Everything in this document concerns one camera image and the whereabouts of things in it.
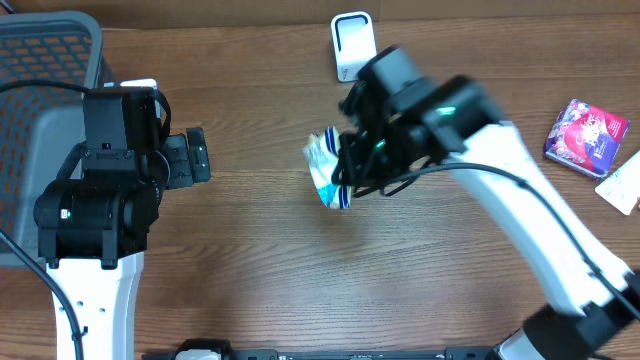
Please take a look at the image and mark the yellow snack chip bag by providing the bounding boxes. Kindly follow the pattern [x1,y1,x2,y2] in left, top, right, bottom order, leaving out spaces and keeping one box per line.
[303,126,352,210]

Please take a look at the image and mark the white paper sheet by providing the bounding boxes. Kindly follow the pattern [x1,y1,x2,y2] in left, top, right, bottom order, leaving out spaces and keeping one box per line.
[595,152,640,216]

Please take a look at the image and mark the grey plastic mesh basket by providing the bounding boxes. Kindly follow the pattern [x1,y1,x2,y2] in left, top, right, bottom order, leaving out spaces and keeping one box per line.
[1,11,113,257]

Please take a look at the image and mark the white barcode scanner stand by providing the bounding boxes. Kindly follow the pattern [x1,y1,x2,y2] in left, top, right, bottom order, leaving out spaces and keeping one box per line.
[330,11,377,82]

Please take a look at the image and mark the red purple pad package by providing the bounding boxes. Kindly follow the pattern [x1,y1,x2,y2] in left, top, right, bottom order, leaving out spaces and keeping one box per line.
[543,99,630,179]

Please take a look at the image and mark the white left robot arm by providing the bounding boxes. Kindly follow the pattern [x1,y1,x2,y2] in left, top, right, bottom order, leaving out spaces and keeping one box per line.
[34,128,211,359]

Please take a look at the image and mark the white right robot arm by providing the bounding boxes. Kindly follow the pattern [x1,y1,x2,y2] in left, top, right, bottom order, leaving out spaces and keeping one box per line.
[336,76,639,359]

